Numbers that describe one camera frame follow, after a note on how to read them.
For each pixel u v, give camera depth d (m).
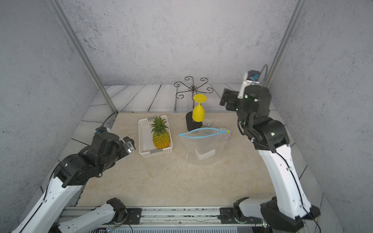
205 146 0.73
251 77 0.44
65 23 0.75
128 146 0.58
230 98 0.49
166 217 0.74
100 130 0.55
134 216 0.73
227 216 0.72
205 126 1.05
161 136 0.89
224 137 0.71
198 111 0.91
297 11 0.71
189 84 0.94
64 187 0.38
